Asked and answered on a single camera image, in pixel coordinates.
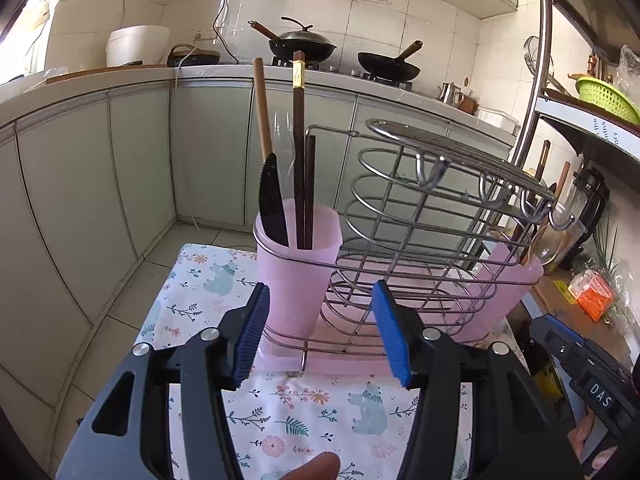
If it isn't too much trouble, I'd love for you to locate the dark chopstick with gold band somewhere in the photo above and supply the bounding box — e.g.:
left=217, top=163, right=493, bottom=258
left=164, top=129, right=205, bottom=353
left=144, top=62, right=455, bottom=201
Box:
left=292, top=50, right=306, bottom=249

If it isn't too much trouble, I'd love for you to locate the clear plastic fork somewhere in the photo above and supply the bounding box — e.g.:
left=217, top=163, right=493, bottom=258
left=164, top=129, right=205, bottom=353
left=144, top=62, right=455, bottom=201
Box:
left=272, top=110, right=295, bottom=200

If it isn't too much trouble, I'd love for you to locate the person's right hand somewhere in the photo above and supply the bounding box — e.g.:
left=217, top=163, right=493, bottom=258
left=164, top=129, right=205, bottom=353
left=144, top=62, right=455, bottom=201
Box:
left=567, top=408, right=618, bottom=479

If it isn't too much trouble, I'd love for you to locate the person's left hand fingertip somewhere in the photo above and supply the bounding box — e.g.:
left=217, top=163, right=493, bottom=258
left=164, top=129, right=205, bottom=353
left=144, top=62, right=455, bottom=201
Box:
left=281, top=452, right=341, bottom=480

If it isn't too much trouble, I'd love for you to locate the pink plastic drip tray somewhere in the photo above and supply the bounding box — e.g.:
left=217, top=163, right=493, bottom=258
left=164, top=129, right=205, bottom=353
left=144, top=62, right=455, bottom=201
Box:
left=259, top=254, right=497, bottom=376

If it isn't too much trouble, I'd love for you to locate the floral bear tablecloth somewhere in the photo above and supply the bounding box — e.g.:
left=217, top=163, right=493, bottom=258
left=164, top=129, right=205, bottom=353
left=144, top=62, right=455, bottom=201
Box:
left=138, top=243, right=418, bottom=479

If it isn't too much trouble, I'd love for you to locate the orange snack packet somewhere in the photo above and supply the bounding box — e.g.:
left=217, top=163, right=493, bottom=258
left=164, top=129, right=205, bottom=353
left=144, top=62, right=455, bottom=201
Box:
left=568, top=269, right=614, bottom=322

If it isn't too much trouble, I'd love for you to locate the right pink plastic cup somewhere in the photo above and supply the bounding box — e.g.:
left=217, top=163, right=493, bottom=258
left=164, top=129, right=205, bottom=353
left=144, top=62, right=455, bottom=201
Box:
left=459, top=242, right=544, bottom=341

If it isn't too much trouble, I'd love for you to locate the pink plastic cup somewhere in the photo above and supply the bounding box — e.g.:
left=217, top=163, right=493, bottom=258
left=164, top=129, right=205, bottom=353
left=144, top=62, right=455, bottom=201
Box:
left=254, top=200, right=343, bottom=339
left=459, top=242, right=544, bottom=341

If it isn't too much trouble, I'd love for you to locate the left pink plastic cup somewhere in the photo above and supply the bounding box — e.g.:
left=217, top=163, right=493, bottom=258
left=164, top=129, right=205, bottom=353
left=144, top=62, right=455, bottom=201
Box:
left=254, top=200, right=343, bottom=339

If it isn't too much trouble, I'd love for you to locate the black blender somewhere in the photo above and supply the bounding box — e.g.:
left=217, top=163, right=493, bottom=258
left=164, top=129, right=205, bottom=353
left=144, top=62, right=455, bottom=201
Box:
left=544, top=167, right=610, bottom=274

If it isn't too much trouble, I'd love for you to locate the steel kettle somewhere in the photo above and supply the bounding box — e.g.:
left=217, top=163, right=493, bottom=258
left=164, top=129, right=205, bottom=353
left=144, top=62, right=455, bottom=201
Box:
left=438, top=82, right=463, bottom=106

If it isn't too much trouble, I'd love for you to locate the black open wok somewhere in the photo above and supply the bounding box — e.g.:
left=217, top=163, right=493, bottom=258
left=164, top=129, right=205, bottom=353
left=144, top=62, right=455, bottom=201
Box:
left=358, top=40, right=423, bottom=82

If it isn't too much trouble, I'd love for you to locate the black electric appliance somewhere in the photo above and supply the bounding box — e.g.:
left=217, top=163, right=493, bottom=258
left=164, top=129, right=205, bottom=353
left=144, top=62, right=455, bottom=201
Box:
left=166, top=44, right=220, bottom=67

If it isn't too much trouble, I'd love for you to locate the green plastic basket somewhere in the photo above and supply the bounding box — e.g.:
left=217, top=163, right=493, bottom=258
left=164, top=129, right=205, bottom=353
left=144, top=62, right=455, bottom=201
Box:
left=575, top=76, right=640, bottom=126

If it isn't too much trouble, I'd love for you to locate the gas stove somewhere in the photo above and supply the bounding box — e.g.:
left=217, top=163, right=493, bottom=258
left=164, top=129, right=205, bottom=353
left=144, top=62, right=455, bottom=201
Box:
left=269, top=57, right=416, bottom=92

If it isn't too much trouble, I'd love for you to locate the white rice cooker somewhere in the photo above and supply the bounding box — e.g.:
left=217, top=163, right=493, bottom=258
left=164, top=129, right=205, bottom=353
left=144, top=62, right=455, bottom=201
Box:
left=105, top=25, right=170, bottom=67

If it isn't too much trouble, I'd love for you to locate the wooden cutting board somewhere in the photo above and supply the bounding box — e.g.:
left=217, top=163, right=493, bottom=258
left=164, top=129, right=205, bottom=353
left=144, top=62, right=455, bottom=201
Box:
left=45, top=64, right=167, bottom=84

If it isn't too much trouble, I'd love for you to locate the black lidded wok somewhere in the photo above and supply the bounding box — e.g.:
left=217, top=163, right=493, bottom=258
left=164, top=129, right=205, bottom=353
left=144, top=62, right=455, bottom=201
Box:
left=248, top=16, right=335, bottom=63

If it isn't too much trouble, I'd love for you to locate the metal storage shelf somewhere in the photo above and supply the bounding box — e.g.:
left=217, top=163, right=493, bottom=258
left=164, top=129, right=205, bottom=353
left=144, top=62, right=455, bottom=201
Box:
left=511, top=0, right=639, bottom=192

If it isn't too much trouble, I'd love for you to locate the metal wire utensil rack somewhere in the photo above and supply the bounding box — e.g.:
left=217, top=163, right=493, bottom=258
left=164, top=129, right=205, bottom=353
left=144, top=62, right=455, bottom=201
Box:
left=252, top=118, right=576, bottom=378

